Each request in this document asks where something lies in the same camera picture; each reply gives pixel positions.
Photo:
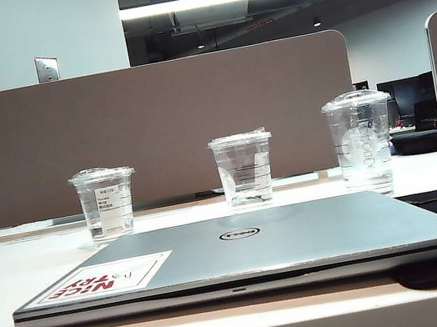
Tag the short clear plastic cup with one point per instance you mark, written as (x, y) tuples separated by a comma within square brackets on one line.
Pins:
[(244, 171)]

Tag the silver Dell laptop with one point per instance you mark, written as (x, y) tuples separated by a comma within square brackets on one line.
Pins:
[(283, 245)]

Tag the clear cup with white label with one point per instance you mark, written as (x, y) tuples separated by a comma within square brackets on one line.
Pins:
[(107, 204)]

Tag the tall clear plastic cup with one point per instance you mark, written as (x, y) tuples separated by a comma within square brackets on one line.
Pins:
[(363, 146)]

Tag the wide brown desk partition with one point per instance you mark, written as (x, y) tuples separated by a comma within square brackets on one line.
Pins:
[(143, 121)]

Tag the small ceiling spotlight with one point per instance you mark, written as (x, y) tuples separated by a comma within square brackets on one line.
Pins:
[(316, 21)]

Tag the black computer monitor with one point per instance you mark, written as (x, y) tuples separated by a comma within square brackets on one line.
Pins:
[(410, 96)]

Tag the black office chair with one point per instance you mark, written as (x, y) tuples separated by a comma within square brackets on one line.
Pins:
[(424, 131)]

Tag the silver wall switch plate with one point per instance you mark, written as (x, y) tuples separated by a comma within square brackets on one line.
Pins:
[(47, 68)]

